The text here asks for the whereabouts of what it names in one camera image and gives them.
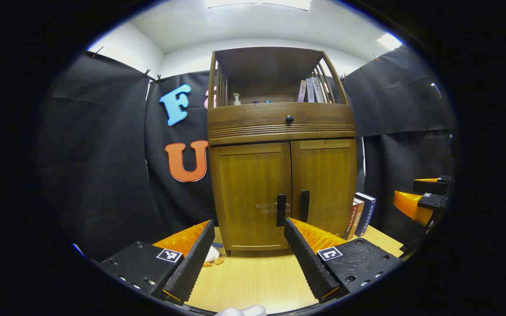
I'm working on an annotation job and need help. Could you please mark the wooden double-door shoe cabinet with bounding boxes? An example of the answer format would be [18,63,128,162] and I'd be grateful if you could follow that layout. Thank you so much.
[207,46,358,257]

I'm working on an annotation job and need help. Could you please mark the black cabinet door handle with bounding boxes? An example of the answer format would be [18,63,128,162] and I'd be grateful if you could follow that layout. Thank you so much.
[300,190,310,223]
[276,194,287,227]

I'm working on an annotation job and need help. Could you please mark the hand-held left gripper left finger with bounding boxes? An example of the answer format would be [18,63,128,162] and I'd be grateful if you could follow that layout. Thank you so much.
[97,219,215,306]

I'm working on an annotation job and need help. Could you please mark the white book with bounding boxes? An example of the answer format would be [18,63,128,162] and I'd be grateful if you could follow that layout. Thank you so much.
[312,77,325,104]

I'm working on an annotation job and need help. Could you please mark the red-brown book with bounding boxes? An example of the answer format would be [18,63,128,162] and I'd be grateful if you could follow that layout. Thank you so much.
[345,197,365,241]

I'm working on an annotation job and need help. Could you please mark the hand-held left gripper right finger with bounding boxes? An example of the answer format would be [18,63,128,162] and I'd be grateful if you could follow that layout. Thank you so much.
[284,217,404,303]

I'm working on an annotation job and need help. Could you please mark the large ceiling light panel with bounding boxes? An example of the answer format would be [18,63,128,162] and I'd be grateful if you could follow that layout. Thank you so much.
[205,0,313,11]

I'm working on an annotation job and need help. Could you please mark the wooden shoe cabinet door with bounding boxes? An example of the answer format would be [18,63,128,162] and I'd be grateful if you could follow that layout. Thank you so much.
[291,140,357,240]
[210,143,292,251]

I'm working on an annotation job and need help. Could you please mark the dark blue book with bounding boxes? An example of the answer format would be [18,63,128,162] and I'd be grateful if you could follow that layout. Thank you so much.
[354,192,377,237]

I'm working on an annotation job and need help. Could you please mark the small ceiling light panel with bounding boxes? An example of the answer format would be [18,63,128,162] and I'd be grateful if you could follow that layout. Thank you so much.
[376,33,403,51]

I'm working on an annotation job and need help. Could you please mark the penguin plush toy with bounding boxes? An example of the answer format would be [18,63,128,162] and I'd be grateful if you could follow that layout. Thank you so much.
[202,244,225,267]

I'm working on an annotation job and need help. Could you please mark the black backdrop cloth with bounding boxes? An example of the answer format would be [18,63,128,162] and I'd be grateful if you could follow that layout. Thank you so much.
[38,46,455,262]

